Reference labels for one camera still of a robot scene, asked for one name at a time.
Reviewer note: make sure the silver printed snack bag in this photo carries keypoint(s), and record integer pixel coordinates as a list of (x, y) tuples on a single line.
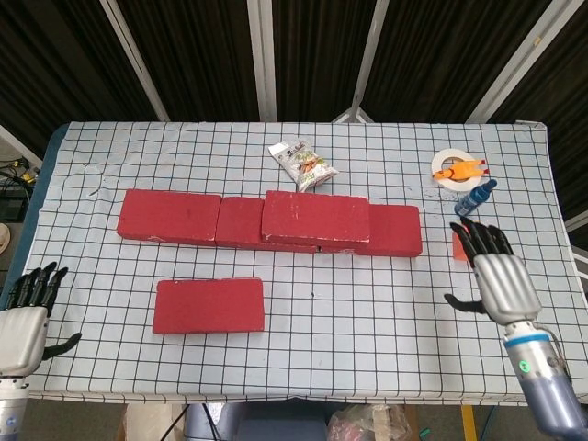
[(303, 163)]

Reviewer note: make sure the white plastic sheet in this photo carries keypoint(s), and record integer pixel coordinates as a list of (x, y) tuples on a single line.
[(147, 425)]

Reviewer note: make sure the blue table edge padding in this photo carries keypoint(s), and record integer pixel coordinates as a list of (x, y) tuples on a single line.
[(23, 239)]

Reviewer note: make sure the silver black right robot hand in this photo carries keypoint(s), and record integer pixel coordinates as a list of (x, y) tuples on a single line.
[(503, 289)]

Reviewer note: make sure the white tape roll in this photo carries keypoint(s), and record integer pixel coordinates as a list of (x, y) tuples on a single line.
[(441, 158)]

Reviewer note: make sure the white black-grid tablecloth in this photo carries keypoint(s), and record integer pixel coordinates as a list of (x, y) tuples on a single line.
[(138, 151)]

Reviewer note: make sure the red rectangular foam brick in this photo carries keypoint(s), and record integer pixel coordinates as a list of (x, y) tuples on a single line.
[(236, 220), (317, 216), (395, 229), (170, 213), (209, 305)]

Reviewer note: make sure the blue spray bottle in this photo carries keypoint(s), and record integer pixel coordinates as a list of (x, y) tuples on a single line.
[(471, 201)]

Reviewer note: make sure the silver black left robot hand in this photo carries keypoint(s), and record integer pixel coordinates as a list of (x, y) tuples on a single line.
[(20, 335)]

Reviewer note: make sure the dark brown curtain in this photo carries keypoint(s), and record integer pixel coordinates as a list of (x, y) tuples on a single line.
[(202, 55)]

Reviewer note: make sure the white frame post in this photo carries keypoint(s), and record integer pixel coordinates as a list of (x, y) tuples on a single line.
[(135, 59), (367, 59), (264, 59), (514, 64)]

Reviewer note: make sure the yellow rubber chicken toy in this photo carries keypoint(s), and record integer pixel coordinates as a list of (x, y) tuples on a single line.
[(455, 173)]

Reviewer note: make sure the yellow post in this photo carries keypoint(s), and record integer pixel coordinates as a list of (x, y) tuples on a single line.
[(468, 425)]

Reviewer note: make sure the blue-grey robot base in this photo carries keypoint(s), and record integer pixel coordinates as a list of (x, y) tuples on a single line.
[(271, 422)]

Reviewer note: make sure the orange cube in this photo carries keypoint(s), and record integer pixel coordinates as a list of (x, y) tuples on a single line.
[(458, 248)]

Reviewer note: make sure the clear plastic bag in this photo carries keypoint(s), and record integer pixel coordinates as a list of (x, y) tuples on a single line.
[(367, 425)]

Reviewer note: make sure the black box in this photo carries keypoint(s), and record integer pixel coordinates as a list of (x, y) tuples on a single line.
[(14, 204)]

